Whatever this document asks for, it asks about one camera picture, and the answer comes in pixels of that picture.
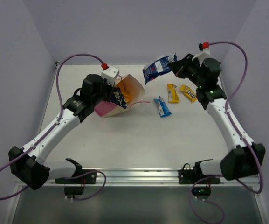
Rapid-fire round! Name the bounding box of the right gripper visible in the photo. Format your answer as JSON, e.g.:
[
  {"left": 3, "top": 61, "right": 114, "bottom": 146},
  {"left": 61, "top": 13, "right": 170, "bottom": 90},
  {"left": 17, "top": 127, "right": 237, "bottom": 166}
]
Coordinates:
[{"left": 167, "top": 54, "right": 204, "bottom": 89}]

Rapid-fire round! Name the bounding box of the dark blue chips bag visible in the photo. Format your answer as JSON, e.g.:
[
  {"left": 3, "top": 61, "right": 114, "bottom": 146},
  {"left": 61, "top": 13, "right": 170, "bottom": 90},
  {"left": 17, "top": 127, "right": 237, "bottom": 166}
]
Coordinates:
[{"left": 110, "top": 89, "right": 127, "bottom": 109}]

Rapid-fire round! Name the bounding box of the pink beige paper bag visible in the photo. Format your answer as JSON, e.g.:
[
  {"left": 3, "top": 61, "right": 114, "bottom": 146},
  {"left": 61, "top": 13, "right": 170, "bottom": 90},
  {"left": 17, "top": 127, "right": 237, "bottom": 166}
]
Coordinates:
[{"left": 94, "top": 74, "right": 149, "bottom": 118}]

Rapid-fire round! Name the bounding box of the dark blue snack packet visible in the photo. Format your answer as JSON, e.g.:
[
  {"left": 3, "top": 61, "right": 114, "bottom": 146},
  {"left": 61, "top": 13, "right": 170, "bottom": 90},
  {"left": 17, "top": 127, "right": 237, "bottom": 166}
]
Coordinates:
[{"left": 142, "top": 54, "right": 177, "bottom": 84}]

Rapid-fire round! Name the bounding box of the yellow M&M snack packet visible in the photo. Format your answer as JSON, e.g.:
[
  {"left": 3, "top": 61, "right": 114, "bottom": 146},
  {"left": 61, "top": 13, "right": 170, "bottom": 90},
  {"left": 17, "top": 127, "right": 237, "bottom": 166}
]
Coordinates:
[{"left": 167, "top": 84, "right": 179, "bottom": 103}]

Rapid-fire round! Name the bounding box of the blue M&M snack packet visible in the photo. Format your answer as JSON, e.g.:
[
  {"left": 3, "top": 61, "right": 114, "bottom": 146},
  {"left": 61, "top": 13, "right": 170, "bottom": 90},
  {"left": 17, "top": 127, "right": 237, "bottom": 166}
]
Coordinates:
[{"left": 153, "top": 96, "right": 172, "bottom": 118}]

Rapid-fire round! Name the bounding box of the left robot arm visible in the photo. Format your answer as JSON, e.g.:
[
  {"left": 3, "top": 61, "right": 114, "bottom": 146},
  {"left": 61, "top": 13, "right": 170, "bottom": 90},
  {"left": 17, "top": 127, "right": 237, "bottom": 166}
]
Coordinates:
[{"left": 8, "top": 73, "right": 119, "bottom": 190}]

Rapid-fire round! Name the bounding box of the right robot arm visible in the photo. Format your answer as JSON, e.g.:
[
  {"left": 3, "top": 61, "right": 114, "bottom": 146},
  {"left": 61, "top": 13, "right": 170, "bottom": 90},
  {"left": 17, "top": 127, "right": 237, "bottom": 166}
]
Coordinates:
[{"left": 168, "top": 54, "right": 265, "bottom": 183}]

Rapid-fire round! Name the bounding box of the orange yellow snack packet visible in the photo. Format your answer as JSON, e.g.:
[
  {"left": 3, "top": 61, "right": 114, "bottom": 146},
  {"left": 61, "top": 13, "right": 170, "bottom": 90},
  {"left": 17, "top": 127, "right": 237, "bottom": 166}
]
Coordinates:
[{"left": 117, "top": 81, "right": 131, "bottom": 103}]

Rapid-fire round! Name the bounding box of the left black controller box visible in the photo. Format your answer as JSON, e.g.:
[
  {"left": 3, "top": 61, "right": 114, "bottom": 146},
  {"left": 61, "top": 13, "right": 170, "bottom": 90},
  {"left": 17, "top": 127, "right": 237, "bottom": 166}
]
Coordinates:
[{"left": 64, "top": 186, "right": 84, "bottom": 198}]

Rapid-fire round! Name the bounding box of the black controller box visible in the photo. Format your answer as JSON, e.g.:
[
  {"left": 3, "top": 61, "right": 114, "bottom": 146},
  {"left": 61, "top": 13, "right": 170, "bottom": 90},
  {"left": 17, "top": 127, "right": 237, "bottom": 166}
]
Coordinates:
[
  {"left": 64, "top": 186, "right": 84, "bottom": 198},
  {"left": 191, "top": 186, "right": 211, "bottom": 198}
]

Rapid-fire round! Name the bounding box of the right black controller box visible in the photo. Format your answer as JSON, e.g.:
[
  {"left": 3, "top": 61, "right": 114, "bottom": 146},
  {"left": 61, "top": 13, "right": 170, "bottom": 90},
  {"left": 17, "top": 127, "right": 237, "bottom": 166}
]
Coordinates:
[{"left": 191, "top": 186, "right": 211, "bottom": 198}]

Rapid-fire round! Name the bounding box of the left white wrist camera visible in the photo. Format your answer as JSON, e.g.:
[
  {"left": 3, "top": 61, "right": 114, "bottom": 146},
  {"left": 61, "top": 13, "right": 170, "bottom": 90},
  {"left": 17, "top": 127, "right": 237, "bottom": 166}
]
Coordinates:
[{"left": 101, "top": 66, "right": 120, "bottom": 86}]

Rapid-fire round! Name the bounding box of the aluminium mounting rail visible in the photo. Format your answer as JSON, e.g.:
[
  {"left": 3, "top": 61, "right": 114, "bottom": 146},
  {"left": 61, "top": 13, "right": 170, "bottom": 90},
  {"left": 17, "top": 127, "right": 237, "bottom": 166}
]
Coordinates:
[{"left": 15, "top": 167, "right": 261, "bottom": 187}]

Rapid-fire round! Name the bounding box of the left black base bracket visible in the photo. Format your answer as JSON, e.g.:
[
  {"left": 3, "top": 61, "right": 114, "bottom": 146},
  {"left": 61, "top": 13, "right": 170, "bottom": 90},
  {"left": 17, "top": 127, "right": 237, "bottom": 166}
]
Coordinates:
[{"left": 55, "top": 169, "right": 97, "bottom": 185}]

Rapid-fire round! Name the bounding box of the black base bracket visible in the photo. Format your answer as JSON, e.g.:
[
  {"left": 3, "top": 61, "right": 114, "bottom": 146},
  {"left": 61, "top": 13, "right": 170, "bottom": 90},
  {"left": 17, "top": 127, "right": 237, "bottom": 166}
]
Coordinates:
[
  {"left": 178, "top": 163, "right": 220, "bottom": 184},
  {"left": 55, "top": 169, "right": 97, "bottom": 185}
]

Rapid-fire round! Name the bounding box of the right black base bracket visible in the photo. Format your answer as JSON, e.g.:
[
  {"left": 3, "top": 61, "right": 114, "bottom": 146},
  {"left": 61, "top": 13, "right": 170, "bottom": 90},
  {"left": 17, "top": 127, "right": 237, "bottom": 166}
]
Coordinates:
[{"left": 178, "top": 163, "right": 220, "bottom": 184}]

